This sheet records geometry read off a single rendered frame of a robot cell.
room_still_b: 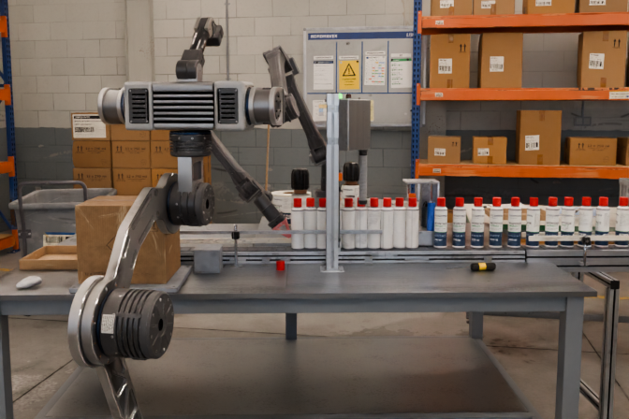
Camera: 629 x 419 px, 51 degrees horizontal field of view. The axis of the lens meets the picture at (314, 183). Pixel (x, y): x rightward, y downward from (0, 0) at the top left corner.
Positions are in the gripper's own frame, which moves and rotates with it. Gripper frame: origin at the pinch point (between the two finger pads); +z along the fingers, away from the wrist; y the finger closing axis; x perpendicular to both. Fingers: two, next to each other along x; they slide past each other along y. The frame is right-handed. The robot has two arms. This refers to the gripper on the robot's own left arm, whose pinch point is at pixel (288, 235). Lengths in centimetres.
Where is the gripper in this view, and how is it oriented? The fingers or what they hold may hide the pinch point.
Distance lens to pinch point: 264.8
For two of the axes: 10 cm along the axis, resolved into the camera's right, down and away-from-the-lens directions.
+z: 6.2, 7.8, 0.9
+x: -7.8, 6.2, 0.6
